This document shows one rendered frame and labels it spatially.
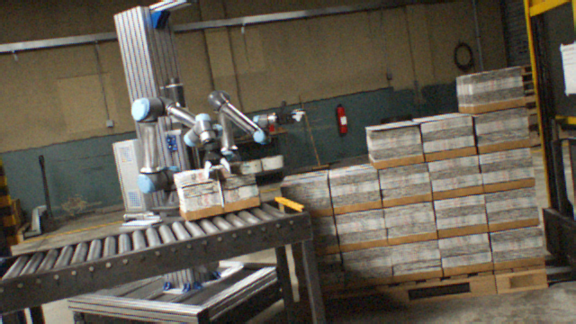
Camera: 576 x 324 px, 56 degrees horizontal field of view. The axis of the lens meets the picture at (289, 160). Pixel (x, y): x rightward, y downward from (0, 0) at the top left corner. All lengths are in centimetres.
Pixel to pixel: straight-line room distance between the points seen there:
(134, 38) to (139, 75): 23
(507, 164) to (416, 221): 61
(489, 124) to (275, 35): 728
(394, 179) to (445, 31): 865
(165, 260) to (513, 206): 200
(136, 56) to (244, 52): 650
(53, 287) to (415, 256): 198
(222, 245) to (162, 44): 164
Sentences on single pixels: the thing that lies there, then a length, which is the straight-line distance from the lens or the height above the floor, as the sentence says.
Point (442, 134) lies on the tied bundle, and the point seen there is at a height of 98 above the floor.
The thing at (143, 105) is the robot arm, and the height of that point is 141.
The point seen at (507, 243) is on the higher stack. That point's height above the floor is 29.
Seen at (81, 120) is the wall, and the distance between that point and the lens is 963.
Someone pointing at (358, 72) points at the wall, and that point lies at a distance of 1064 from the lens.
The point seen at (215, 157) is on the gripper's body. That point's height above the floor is 110.
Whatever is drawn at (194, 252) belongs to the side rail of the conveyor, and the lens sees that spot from 233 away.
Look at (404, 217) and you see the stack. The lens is 325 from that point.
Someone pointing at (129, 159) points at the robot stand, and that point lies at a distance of 366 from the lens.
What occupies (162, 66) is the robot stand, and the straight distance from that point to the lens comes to 353.
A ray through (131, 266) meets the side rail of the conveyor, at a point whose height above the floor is 75.
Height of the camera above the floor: 128
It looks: 6 degrees down
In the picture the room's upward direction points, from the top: 9 degrees counter-clockwise
